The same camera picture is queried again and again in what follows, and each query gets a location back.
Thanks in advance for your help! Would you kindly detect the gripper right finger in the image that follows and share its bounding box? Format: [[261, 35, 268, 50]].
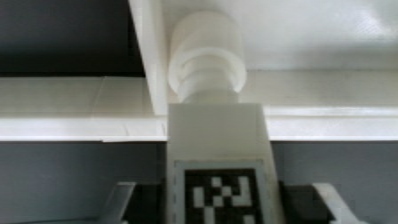
[[279, 183, 368, 224]]

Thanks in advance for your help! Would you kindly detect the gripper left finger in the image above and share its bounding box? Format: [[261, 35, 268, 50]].
[[96, 182, 165, 224]]

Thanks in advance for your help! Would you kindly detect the white table leg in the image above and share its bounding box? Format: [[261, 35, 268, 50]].
[[167, 11, 286, 224]]

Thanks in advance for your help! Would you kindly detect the white square table top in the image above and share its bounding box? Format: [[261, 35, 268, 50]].
[[128, 0, 398, 116]]

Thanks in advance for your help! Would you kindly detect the white U-shaped obstacle fence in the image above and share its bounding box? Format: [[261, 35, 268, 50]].
[[0, 73, 398, 142]]

